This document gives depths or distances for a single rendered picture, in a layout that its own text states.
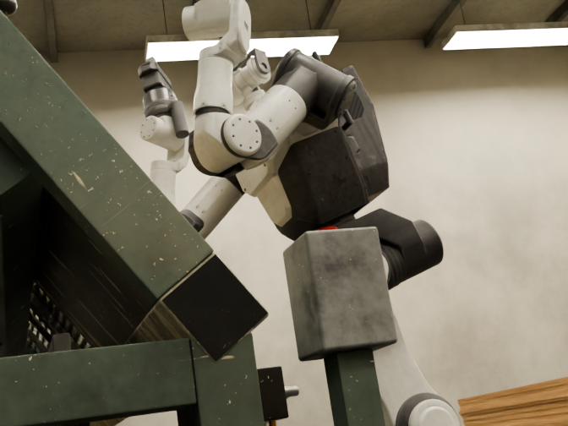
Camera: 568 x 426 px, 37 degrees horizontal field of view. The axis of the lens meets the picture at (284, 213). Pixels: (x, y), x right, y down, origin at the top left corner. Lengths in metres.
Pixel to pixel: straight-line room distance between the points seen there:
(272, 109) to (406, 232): 0.47
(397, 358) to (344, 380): 0.57
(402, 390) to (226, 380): 0.70
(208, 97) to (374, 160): 0.48
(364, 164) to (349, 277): 0.63
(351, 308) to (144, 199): 0.34
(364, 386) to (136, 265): 0.38
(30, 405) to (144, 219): 0.29
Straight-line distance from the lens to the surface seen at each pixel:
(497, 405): 6.34
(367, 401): 1.27
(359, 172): 1.82
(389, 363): 1.80
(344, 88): 1.67
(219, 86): 1.54
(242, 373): 1.18
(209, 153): 1.52
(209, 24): 1.63
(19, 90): 1.25
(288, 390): 1.52
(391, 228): 1.86
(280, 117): 1.59
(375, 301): 1.26
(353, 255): 1.27
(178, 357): 1.16
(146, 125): 2.14
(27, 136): 1.22
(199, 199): 2.05
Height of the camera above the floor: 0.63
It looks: 15 degrees up
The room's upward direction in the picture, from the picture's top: 9 degrees counter-clockwise
